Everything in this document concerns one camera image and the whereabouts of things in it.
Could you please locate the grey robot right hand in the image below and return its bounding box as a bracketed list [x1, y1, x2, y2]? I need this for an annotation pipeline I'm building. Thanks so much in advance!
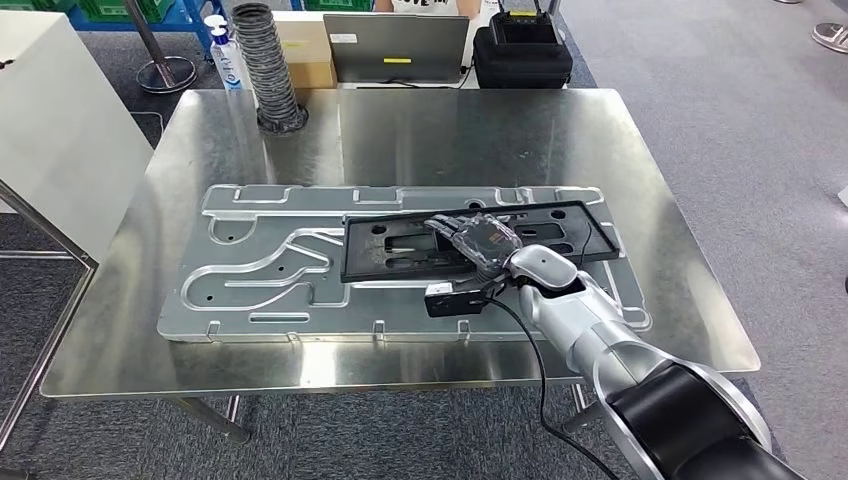
[423, 211, 526, 280]

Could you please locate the black plastic mounting plate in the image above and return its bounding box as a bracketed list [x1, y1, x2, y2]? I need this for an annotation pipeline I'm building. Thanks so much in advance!
[339, 200, 622, 285]

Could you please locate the stainless steel workbench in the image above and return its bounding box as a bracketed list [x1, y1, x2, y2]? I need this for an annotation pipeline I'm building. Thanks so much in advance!
[40, 87, 762, 445]

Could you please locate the blue metal shelf rack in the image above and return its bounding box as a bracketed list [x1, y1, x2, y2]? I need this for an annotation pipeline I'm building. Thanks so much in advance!
[66, 0, 230, 56]

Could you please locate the black carrying case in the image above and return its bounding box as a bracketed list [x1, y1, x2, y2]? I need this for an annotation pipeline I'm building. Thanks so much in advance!
[472, 26, 574, 91]

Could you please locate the grey laptop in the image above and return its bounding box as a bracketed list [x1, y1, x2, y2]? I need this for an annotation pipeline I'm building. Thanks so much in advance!
[323, 13, 470, 85]

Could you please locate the black remote controller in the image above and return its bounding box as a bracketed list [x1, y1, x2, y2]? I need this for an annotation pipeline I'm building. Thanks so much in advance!
[488, 0, 556, 46]

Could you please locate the stamped grey metal panel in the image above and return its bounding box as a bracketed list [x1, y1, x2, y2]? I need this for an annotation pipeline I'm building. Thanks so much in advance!
[157, 184, 654, 344]

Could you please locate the person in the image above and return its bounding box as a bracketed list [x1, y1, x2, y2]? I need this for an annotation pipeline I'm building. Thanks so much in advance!
[374, 0, 484, 19]

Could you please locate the cardboard box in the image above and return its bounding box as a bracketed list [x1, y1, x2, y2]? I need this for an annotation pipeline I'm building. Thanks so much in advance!
[272, 11, 338, 89]

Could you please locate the clear pump bottle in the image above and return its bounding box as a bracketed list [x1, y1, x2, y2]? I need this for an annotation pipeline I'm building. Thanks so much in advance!
[203, 14, 248, 92]

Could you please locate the stanchion with round base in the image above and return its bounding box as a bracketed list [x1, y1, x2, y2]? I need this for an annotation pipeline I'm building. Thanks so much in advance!
[122, 0, 199, 95]

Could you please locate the green plastic crate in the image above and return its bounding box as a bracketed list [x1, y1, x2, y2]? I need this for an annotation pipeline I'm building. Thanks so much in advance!
[78, 0, 177, 24]

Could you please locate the black camera bracket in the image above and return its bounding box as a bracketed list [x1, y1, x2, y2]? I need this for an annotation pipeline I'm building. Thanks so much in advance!
[450, 273, 517, 297]

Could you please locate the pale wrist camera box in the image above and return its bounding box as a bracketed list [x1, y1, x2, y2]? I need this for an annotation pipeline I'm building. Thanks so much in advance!
[423, 281, 488, 318]

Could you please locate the thick black camera cable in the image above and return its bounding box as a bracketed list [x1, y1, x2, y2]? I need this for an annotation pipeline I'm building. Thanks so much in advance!
[486, 298, 621, 480]

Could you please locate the ribbed grey duct hose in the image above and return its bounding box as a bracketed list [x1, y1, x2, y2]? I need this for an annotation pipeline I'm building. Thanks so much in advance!
[231, 3, 309, 136]

